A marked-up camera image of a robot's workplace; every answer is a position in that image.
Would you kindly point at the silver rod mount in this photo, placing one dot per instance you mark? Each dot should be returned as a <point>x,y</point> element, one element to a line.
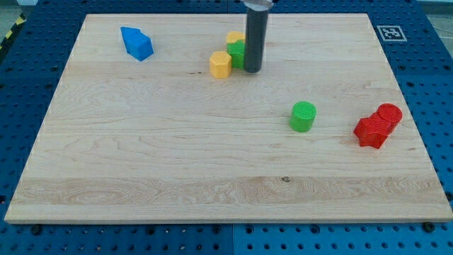
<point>258,5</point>

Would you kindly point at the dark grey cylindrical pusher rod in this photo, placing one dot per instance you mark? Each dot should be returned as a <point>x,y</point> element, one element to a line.
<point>256,24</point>

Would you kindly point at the yellow block behind green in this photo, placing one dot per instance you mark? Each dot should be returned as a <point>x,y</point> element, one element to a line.
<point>235,36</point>

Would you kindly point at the yellow hexagon block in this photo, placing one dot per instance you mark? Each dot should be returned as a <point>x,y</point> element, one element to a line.
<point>220,64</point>

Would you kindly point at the green cylinder block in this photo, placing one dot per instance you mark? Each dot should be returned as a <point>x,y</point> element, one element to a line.
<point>302,117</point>

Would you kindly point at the blue pentagon block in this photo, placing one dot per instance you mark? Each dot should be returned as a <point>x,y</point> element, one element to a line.
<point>136,43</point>

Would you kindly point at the black white fiducial marker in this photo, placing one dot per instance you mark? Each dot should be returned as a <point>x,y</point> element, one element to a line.
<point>391,33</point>

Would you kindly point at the red star block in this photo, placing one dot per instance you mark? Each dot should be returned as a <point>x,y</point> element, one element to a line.
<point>372,131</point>

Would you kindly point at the light wooden board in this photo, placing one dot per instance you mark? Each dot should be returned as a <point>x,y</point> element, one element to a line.
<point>162,141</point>

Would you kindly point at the red cylinder block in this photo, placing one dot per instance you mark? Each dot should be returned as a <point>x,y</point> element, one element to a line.
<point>389,117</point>

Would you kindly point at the yellow black hazard tape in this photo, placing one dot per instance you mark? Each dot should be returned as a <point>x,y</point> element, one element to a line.
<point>12,33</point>

